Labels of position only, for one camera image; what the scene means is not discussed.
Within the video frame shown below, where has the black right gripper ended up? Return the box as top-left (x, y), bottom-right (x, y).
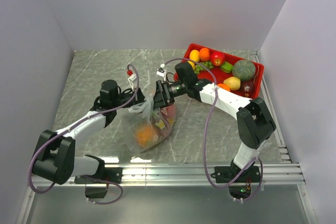
top-left (150, 80), bottom-right (188, 110)

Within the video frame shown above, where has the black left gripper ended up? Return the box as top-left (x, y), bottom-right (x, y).
top-left (113, 88), bottom-right (160, 113)

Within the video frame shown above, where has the clear plastic bag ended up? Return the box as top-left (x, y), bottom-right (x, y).
top-left (122, 94), bottom-right (170, 153)

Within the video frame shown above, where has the orange fake pineapple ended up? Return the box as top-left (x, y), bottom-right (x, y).
top-left (135, 125), bottom-right (158, 148)

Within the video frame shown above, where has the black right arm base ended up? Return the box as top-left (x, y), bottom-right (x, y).
top-left (214, 165), bottom-right (263, 184)

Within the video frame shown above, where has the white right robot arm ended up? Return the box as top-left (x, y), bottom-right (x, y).
top-left (153, 62), bottom-right (276, 182)

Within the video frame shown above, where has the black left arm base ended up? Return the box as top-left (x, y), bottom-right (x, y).
top-left (74, 167), bottom-right (123, 205)

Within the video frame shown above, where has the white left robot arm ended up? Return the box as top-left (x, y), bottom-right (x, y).
top-left (29, 79), bottom-right (144, 185)

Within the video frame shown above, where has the bumpy yellow fake citron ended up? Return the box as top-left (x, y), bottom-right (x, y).
top-left (188, 61), bottom-right (195, 70)

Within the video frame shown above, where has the yellow fake lemon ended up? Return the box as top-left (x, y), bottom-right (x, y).
top-left (189, 49), bottom-right (200, 62)

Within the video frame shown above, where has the green fake grape bunch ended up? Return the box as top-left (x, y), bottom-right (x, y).
top-left (194, 61), bottom-right (214, 74)

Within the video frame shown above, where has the orange fake orange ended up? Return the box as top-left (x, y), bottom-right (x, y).
top-left (199, 47), bottom-right (211, 62)

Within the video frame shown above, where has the orange fake persimmon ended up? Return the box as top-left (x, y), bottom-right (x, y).
top-left (217, 83), bottom-right (230, 92)

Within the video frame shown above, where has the red fake pomegranate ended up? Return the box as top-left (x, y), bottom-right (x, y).
top-left (210, 51), bottom-right (225, 67)

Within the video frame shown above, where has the green fake starfruit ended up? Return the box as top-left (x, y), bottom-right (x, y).
top-left (220, 61), bottom-right (233, 73)

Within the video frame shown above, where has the pale yellow fake pear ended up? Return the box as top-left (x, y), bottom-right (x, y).
top-left (223, 77), bottom-right (241, 91)

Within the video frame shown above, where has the dark red fake plum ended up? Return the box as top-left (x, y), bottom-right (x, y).
top-left (240, 80), bottom-right (254, 98)

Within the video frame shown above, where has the green fake cantaloupe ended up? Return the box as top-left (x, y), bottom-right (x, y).
top-left (232, 60), bottom-right (256, 81)

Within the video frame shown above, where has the red plastic tray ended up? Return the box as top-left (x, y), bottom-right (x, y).
top-left (184, 44), bottom-right (264, 99)

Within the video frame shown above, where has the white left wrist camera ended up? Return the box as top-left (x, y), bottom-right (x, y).
top-left (127, 70), bottom-right (138, 91)

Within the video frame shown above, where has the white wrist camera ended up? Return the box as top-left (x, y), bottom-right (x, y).
top-left (156, 63), bottom-right (167, 82)
top-left (127, 70), bottom-right (138, 91)

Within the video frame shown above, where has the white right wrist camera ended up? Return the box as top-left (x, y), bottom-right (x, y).
top-left (156, 63), bottom-right (167, 82)

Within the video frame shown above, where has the aluminium mounting rail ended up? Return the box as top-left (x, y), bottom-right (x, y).
top-left (28, 163), bottom-right (307, 188)

